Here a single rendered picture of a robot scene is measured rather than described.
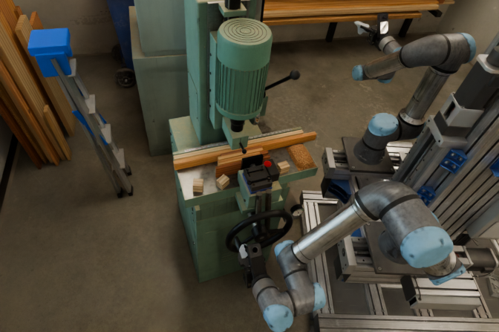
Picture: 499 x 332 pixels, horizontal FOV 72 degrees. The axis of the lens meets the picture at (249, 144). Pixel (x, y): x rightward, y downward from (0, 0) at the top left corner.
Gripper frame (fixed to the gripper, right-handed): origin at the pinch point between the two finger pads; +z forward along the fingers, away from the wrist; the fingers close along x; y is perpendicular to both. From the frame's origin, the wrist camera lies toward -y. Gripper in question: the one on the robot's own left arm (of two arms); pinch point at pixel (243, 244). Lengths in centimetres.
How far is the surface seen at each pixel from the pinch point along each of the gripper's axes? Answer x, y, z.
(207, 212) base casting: -8.4, -1.8, 25.3
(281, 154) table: 28.0, -20.2, 30.3
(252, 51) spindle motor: 6, -69, -2
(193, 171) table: -11.8, -19.5, 30.4
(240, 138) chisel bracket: 7.1, -33.8, 21.9
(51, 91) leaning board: -86, -38, 162
